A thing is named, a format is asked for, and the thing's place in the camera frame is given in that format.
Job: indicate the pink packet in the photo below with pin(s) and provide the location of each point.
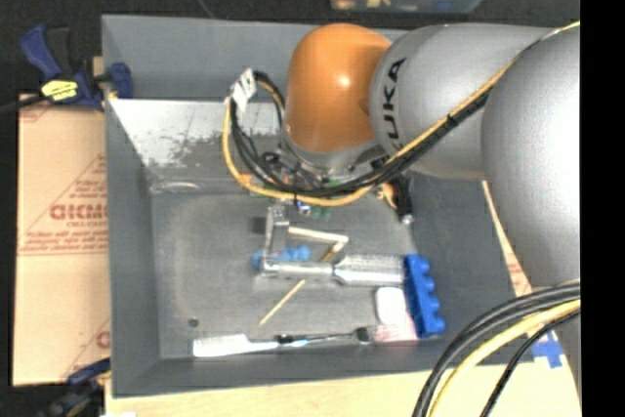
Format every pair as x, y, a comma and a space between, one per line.
396, 332

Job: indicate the thin wooden stick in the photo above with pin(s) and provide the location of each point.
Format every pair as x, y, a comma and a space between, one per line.
282, 303

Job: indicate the brown cardboard board, red print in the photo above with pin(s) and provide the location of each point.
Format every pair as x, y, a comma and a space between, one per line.
58, 288

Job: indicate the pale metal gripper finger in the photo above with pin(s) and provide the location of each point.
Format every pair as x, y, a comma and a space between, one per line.
270, 245
284, 239

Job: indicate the flat pale wooden stick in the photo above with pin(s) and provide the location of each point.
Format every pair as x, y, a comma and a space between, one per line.
320, 235

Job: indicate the white toothbrush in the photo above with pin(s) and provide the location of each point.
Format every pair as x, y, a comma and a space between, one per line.
220, 346

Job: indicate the blue toy building brick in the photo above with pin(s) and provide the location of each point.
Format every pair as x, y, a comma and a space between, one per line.
421, 293

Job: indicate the short wooden stick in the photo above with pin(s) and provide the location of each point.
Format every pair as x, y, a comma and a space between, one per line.
332, 252

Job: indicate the small blue toy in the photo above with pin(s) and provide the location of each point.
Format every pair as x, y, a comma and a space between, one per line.
295, 254

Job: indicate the small orange toy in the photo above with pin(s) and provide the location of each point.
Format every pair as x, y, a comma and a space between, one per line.
387, 195

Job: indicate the grey metal bin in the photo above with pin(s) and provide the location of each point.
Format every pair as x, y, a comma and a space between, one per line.
205, 268

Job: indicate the silver metal tool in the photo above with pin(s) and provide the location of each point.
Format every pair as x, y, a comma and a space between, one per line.
366, 269

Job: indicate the thin black metal tool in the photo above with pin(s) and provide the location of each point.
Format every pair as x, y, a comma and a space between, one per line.
342, 337

